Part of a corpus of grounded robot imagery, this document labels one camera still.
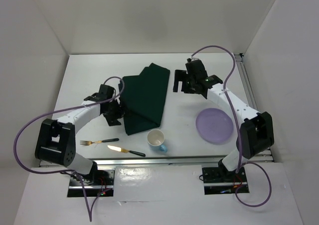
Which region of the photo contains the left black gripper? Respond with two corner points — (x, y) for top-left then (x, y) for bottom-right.
(103, 96), (133, 126)

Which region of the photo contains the dark green cloth placemat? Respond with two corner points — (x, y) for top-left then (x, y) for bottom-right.
(119, 63), (170, 135)

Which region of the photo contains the gold knife black handle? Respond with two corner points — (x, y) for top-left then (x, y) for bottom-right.
(107, 145), (146, 157)

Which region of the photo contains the gold fork black handle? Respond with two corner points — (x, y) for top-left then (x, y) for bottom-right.
(80, 138), (119, 146)

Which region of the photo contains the blue mug white inside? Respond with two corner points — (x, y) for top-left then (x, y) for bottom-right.
(147, 129), (167, 153)

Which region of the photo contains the purple plastic plate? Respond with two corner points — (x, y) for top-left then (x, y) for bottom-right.
(195, 108), (234, 144)

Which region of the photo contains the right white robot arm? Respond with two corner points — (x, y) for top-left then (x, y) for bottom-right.
(173, 59), (274, 181)

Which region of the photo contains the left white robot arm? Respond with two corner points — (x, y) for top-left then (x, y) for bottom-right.
(35, 84), (124, 185)

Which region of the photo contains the aluminium rail front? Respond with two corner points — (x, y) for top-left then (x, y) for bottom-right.
(38, 155), (275, 167)

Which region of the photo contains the aluminium rail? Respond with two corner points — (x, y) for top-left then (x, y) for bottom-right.
(235, 53), (274, 158)
(38, 155), (275, 167)

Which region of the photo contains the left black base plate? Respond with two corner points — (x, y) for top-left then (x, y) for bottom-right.
(67, 169), (115, 198)

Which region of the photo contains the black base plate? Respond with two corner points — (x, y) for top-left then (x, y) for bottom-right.
(67, 169), (115, 198)
(198, 167), (249, 195)

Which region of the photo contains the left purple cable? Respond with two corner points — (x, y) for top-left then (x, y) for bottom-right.
(13, 76), (125, 223)

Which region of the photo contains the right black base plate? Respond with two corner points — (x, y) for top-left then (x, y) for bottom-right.
(198, 167), (249, 195)

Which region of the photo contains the aluminium rail right side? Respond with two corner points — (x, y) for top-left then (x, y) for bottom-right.
(235, 53), (274, 158)

